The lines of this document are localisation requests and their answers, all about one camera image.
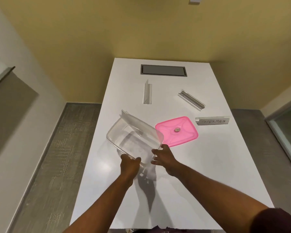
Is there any person's left hand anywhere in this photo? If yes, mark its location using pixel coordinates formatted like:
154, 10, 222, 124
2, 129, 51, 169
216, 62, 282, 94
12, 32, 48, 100
120, 154, 142, 180

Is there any person's right hand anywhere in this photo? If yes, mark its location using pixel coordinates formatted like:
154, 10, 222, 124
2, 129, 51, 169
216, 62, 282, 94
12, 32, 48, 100
151, 144, 182, 177

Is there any clear plastic food container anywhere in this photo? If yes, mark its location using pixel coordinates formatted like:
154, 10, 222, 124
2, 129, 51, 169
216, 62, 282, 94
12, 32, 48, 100
106, 116, 165, 168

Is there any person's right forearm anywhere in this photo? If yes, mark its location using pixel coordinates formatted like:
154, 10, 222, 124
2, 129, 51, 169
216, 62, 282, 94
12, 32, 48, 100
171, 163, 269, 233

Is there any person's left forearm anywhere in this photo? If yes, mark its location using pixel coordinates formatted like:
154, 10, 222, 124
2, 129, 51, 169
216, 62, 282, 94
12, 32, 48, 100
63, 173, 136, 233

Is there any pink plastic container lid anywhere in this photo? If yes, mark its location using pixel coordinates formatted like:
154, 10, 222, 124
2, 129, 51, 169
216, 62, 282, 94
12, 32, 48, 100
155, 116, 199, 147

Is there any labelled clear acrylic name holder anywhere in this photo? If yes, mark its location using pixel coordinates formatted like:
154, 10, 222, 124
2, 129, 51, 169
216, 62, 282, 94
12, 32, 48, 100
195, 116, 230, 126

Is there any dark clothing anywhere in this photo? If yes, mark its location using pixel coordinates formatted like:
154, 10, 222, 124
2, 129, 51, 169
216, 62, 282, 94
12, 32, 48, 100
149, 225, 178, 233

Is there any white handwritten paper label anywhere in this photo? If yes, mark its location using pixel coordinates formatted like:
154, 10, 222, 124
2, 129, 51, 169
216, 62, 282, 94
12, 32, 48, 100
199, 118, 230, 125

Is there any dark maroon sleeve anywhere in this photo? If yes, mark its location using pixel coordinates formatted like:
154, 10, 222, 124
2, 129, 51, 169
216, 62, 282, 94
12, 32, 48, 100
251, 207, 291, 233

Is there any grey table cable hatch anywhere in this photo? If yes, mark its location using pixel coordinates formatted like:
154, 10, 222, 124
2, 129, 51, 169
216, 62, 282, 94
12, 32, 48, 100
140, 64, 188, 77

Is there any glass door with frame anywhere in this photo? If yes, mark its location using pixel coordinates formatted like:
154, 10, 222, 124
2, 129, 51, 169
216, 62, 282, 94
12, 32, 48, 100
265, 94, 291, 177

